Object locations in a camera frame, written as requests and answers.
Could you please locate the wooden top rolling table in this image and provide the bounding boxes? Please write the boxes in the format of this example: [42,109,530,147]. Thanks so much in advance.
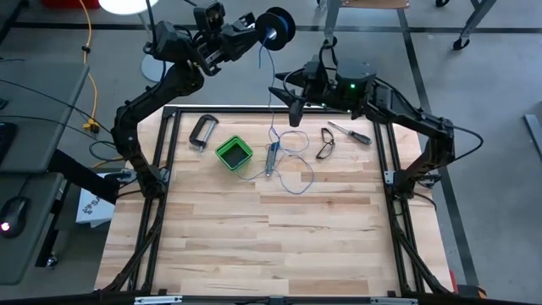
[317,0,412,50]

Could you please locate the white printed bag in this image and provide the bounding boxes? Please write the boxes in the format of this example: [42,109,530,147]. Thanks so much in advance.
[75,188,116,229]

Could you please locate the black aluminium rig frame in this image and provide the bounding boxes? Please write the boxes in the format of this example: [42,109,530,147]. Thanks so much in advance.
[95,103,456,305]

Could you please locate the green square container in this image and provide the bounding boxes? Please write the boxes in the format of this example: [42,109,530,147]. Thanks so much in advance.
[214,135,254,172]

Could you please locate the black C-clamp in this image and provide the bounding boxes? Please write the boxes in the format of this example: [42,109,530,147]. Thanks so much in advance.
[188,114,220,153]

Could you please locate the blue cord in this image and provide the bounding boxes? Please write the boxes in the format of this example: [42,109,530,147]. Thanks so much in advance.
[235,12,317,196]

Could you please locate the black cable spool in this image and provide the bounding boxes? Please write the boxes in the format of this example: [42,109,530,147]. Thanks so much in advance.
[255,6,297,52]

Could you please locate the black eyeglasses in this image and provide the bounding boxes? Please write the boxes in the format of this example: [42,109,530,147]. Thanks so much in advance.
[315,126,336,161]

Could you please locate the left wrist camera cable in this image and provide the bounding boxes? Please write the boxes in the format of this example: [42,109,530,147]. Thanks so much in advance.
[143,0,158,46]

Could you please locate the yellow extension cable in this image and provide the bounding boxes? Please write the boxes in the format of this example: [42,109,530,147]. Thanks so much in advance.
[78,0,102,135]

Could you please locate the white floor lamp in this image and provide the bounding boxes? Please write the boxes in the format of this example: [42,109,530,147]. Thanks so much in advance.
[97,0,179,84]

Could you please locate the grey desk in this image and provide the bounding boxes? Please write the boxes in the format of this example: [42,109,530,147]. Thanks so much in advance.
[0,62,91,286]

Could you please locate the black handled screwdriver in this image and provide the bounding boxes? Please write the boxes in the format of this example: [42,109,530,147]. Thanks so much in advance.
[328,120,373,147]

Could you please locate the black computer mouse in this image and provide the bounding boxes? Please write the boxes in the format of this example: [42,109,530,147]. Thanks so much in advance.
[0,196,30,239]

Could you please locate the grey rolling cart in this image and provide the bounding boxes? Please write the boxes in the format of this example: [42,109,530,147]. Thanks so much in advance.
[435,0,499,51]

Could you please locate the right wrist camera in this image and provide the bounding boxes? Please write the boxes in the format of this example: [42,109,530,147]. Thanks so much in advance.
[302,57,329,81]

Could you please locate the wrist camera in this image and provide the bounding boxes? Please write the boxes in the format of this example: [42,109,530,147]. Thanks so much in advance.
[193,2,226,31]
[302,57,329,81]

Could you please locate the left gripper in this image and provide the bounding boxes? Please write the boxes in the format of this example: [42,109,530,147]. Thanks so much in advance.
[192,12,260,77]

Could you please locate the red floor bin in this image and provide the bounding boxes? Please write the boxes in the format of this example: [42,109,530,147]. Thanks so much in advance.
[41,0,101,9]

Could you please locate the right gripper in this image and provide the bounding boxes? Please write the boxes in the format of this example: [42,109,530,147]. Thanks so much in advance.
[268,69,355,128]

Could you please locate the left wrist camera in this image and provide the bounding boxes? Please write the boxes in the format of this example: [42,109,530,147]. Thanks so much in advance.
[193,2,226,31]

